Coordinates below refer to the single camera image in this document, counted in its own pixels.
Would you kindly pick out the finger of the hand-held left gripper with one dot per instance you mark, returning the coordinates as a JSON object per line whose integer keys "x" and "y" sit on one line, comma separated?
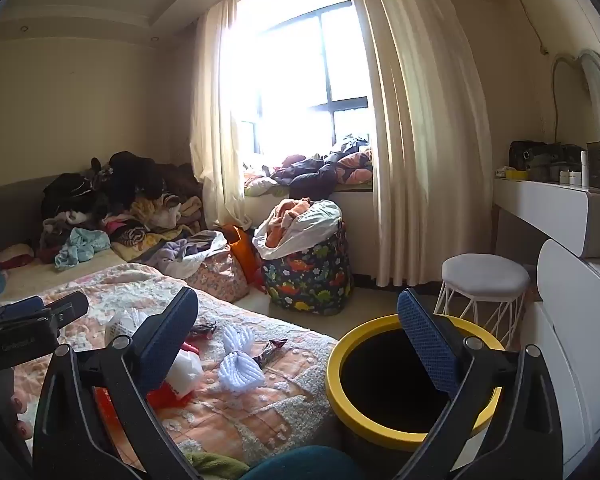
{"x": 20, "y": 306}
{"x": 67, "y": 307}

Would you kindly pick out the silver-framed mirror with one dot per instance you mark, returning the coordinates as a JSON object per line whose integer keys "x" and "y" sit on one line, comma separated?
{"x": 572, "y": 85}

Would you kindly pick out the peach patterned blanket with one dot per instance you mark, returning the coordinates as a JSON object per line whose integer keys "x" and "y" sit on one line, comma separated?
{"x": 260, "y": 410}

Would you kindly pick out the narrow cream curtain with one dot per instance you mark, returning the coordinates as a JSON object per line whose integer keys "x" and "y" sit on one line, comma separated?
{"x": 212, "y": 135}

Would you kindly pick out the white cloth on floral bag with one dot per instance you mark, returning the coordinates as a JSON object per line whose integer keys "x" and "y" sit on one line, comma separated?
{"x": 200, "y": 255}

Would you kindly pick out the yellow-rimmed black trash bin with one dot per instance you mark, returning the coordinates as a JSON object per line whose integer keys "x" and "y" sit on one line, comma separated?
{"x": 350, "y": 395}

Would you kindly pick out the white dressing table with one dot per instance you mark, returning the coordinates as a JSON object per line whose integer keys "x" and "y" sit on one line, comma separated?
{"x": 545, "y": 210}

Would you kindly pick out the person's left hand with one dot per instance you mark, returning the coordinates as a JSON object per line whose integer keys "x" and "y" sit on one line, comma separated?
{"x": 21, "y": 417}

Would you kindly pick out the green plush cloth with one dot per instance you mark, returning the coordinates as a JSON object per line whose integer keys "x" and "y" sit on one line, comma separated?
{"x": 215, "y": 466}

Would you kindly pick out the dark brown snack wrapper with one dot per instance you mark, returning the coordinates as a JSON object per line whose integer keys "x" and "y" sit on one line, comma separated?
{"x": 270, "y": 351}

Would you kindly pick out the yellow box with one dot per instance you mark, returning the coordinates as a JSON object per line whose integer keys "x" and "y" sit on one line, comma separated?
{"x": 514, "y": 174}

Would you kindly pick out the white foam fruit net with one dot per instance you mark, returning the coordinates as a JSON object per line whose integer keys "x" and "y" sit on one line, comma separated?
{"x": 240, "y": 367}

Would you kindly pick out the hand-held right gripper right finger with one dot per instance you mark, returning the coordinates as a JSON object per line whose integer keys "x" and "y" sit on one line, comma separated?
{"x": 427, "y": 345}

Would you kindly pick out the black-framed window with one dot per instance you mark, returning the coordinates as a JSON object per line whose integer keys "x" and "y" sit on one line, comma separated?
{"x": 325, "y": 80}

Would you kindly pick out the black bag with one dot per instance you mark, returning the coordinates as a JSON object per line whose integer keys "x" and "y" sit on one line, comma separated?
{"x": 542, "y": 157}

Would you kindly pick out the white drawer cabinet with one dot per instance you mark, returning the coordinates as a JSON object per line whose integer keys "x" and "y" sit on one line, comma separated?
{"x": 575, "y": 320}

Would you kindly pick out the white paper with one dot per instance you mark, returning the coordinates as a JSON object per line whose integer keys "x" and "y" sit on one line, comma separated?
{"x": 127, "y": 324}

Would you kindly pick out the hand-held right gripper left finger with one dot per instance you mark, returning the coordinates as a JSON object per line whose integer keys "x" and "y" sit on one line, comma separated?
{"x": 167, "y": 332}

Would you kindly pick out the teal plush cloth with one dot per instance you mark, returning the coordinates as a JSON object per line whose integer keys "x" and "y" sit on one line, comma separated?
{"x": 305, "y": 465}

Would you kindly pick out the dinosaur print laundry bag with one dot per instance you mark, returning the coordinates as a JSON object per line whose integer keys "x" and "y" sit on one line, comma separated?
{"x": 307, "y": 275}

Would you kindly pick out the white bottle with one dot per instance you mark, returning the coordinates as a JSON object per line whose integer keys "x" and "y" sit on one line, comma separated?
{"x": 583, "y": 167}

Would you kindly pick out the floral fabric storage bag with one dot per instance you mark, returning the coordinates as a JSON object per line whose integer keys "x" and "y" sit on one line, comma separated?
{"x": 220, "y": 275}

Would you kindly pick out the white bag of orange clothes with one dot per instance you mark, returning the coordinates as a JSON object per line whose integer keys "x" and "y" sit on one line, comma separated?
{"x": 300, "y": 227}

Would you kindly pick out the wide cream curtain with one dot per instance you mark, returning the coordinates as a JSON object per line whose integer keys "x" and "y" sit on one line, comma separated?
{"x": 420, "y": 135}

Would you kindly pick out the pile of clothes on windowsill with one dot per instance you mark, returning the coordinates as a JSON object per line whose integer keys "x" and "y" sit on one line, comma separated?
{"x": 325, "y": 167}

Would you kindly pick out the orange shopping bag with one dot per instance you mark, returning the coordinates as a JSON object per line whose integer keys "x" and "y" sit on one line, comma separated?
{"x": 244, "y": 255}

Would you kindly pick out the green and black snack wrapper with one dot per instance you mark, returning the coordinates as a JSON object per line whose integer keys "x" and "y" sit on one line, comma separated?
{"x": 203, "y": 330}

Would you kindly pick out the light blue garment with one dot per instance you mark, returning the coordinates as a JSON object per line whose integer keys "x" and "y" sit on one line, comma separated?
{"x": 82, "y": 247}

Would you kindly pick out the pile of clothes on bed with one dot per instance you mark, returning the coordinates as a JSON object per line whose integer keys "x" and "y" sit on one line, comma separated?
{"x": 125, "y": 195}

